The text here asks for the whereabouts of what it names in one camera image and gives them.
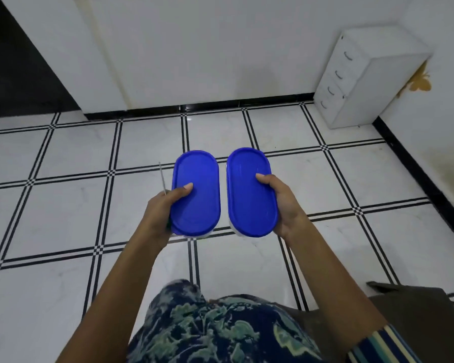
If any clear container with blue lid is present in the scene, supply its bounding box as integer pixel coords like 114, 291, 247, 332
169, 150, 221, 238

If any person's right forearm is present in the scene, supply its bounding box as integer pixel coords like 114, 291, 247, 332
286, 221, 388, 354

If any green handled screwdriver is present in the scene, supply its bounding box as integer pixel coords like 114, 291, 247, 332
158, 162, 172, 229

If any dark brown wicker table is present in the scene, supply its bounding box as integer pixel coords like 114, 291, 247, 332
278, 281, 454, 363

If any dark door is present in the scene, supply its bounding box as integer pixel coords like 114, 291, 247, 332
0, 0, 81, 118

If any yellow butterfly wall sticker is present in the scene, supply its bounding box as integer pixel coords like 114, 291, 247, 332
396, 60, 432, 98

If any blue floral dress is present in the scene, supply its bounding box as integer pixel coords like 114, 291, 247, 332
127, 279, 324, 363

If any person's left forearm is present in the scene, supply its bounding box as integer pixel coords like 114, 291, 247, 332
55, 236, 173, 363

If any person's left hand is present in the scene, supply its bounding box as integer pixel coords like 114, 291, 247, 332
142, 182, 194, 251

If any person's right hand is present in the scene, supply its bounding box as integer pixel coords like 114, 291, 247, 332
255, 173, 312, 241

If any striped right sleeve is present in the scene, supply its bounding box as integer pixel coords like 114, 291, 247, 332
346, 325, 423, 363

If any white drawer cabinet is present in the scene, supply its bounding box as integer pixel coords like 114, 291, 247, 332
313, 26, 434, 129

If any labelled container with blue lid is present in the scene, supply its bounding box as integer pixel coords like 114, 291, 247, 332
226, 147, 279, 238

